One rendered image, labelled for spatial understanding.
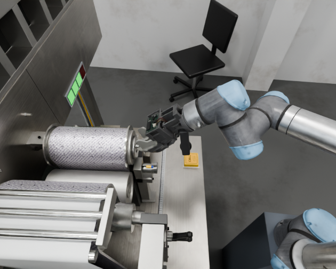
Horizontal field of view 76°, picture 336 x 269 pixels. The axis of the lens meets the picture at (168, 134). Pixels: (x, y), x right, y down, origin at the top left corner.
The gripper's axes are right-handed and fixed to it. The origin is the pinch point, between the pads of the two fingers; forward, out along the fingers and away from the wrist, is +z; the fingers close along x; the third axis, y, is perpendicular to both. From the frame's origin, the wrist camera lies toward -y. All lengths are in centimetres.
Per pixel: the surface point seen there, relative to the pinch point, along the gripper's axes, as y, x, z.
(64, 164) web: 13.1, 5.3, 22.3
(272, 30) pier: -107, -176, -49
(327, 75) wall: -220, -194, -83
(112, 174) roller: 2.6, 8.1, 9.8
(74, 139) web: 16.3, 0.8, 13.2
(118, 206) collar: 8.6, 22.6, -4.3
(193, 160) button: -39.5, -15.6, 6.7
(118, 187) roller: 1.3, 12.6, 7.3
